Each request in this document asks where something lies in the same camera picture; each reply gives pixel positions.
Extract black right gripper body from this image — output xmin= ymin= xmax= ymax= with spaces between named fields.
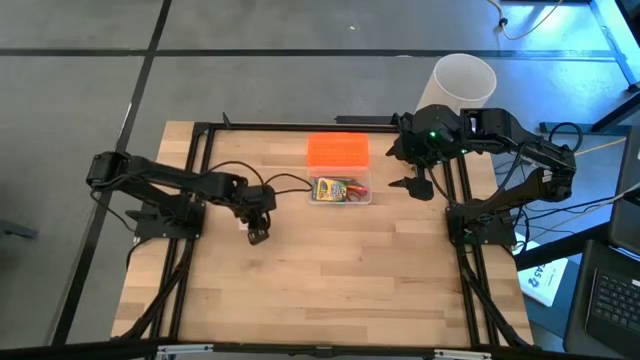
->
xmin=399 ymin=105 xmax=467 ymax=167

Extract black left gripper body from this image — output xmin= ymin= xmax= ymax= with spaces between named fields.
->
xmin=230 ymin=183 xmax=278 ymax=227

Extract orange-lidded clear pencil case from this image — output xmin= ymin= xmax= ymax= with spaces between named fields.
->
xmin=305 ymin=132 xmax=374 ymax=206

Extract green yellow crayon box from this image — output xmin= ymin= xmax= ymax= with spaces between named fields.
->
xmin=311 ymin=177 xmax=350 ymax=204

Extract black power strip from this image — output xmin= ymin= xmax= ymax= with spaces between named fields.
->
xmin=334 ymin=114 xmax=406 ymax=127

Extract white shade wooden base lamp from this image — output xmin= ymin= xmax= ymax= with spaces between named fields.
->
xmin=414 ymin=52 xmax=498 ymax=116

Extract black rig beam silver brackets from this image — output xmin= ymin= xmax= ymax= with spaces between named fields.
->
xmin=0 ymin=338 xmax=640 ymax=360

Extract black desk leg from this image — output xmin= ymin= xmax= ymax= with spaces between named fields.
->
xmin=514 ymin=223 xmax=612 ymax=271

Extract white booklet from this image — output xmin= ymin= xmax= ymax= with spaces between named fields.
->
xmin=517 ymin=239 xmax=570 ymax=308

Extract black laptop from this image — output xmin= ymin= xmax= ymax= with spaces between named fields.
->
xmin=582 ymin=124 xmax=640 ymax=351

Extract grey furniture foot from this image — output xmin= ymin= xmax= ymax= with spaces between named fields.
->
xmin=0 ymin=218 xmax=40 ymax=242

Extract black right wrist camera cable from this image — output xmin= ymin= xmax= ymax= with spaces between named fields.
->
xmin=424 ymin=122 xmax=585 ymax=202

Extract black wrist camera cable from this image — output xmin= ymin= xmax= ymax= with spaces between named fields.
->
xmin=424 ymin=122 xmax=585 ymax=202
xmin=207 ymin=159 xmax=315 ymax=197

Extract black left wrist camera cable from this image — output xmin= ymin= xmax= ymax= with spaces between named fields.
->
xmin=207 ymin=159 xmax=315 ymax=197

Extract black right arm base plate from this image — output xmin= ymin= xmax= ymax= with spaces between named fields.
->
xmin=446 ymin=204 xmax=516 ymax=246

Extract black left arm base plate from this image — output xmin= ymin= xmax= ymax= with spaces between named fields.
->
xmin=133 ymin=199 xmax=206 ymax=240

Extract black cable bundle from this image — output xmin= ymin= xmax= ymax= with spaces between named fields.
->
xmin=459 ymin=244 xmax=532 ymax=349
xmin=119 ymin=238 xmax=197 ymax=341

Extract yellow floor cable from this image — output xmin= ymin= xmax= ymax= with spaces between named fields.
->
xmin=487 ymin=0 xmax=565 ymax=42

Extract black desk frame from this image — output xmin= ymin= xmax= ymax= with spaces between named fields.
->
xmin=538 ymin=0 xmax=640 ymax=135

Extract yellow extension cable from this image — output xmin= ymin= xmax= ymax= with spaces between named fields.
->
xmin=573 ymin=137 xmax=629 ymax=157

